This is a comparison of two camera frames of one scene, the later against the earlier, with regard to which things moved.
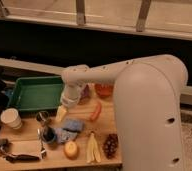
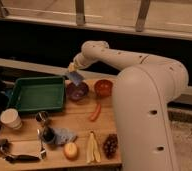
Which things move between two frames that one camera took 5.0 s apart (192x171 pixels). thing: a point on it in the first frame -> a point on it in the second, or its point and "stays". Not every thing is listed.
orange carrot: x=95 y=115 stays
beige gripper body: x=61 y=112 -> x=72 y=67
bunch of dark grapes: x=110 y=145 stays
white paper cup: x=12 y=118 stays
